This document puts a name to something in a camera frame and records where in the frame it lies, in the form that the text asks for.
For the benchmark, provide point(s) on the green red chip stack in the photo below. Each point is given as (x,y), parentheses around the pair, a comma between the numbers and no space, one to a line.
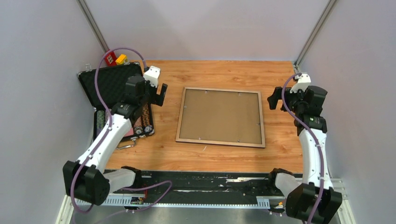
(138,127)

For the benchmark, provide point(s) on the wooden picture frame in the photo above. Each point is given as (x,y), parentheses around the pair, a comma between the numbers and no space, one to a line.
(219,142)

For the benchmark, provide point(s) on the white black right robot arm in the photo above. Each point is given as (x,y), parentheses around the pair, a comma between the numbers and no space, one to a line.
(314,200)

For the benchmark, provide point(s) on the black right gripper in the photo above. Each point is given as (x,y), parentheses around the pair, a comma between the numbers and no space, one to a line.
(272,100)

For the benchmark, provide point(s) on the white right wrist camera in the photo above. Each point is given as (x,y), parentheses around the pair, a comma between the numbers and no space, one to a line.
(303,80)

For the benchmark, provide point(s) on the brown cardboard backing board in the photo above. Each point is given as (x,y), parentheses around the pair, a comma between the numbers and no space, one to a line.
(221,116)

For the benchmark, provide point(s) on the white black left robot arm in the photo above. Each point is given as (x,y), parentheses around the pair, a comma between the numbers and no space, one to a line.
(85,178)

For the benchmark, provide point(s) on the green purple chip stack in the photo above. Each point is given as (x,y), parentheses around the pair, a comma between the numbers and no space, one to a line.
(100,121)

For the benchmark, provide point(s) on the red toy house block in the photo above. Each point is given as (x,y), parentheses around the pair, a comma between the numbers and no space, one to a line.
(110,58)

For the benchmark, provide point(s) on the yellow toy block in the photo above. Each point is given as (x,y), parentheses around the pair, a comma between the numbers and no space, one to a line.
(122,59)

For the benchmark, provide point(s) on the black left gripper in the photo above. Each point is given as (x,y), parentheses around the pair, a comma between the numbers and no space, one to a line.
(159,100)

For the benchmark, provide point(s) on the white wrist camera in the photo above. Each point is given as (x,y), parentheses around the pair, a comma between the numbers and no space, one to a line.
(303,80)
(152,75)

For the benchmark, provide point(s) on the black poker chip case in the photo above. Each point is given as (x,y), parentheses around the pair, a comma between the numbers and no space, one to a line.
(111,82)

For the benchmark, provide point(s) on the brown orange chip stack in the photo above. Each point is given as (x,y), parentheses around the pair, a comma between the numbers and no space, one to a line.
(146,119)

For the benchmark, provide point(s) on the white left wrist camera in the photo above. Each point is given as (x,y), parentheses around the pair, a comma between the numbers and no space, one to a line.
(152,75)

